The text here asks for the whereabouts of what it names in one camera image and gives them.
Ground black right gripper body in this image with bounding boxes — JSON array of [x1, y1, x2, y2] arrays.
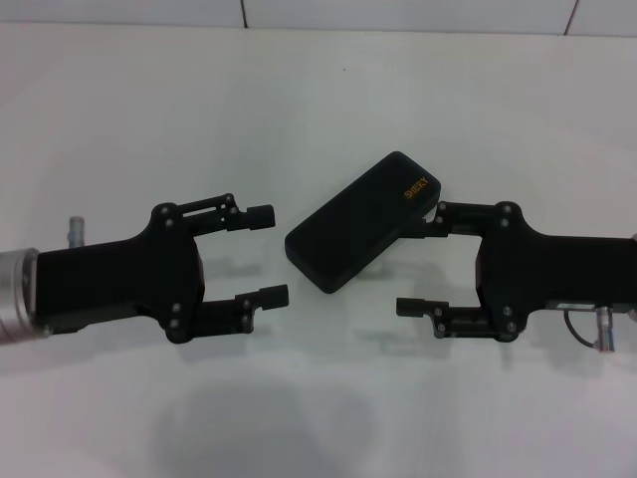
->
[[475, 200, 637, 346]]

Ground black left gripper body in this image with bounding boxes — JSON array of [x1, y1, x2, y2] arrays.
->
[[32, 201, 208, 346]]

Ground black glasses case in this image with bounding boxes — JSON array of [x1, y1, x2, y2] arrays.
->
[[284, 150, 443, 295]]

